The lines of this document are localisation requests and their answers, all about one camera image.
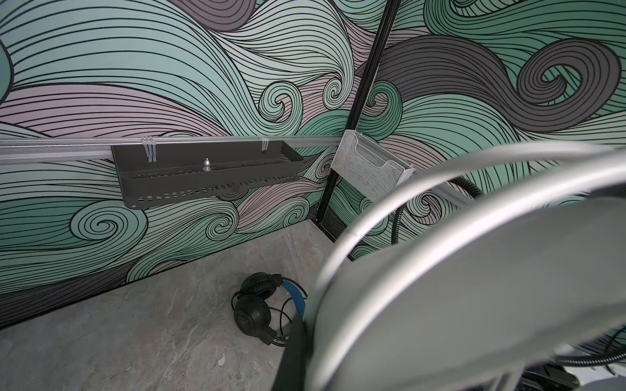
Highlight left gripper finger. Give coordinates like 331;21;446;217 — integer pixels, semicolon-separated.
272;315;308;391

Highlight white headphones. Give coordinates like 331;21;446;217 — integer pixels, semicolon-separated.
304;142;625;390

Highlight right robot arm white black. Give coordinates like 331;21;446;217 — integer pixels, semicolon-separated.
515;338;625;390

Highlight black blue headphones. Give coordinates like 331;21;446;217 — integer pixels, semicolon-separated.
231;272;308;347

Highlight clear plastic wall bin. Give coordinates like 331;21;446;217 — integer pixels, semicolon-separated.
331;130;415;202

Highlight black perforated wall tray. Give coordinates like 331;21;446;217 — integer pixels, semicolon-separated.
111;140;304;210

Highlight aluminium wall rail right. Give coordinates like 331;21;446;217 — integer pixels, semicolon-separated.
428;182;474;208

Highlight aluminium wall rail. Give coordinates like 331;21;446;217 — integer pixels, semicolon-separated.
1;136;342;166
428;182;474;208

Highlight aluminium wall rail back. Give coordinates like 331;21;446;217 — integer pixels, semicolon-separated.
1;136;342;166

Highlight black frame post right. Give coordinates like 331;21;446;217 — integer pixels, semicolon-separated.
314;0;401;227

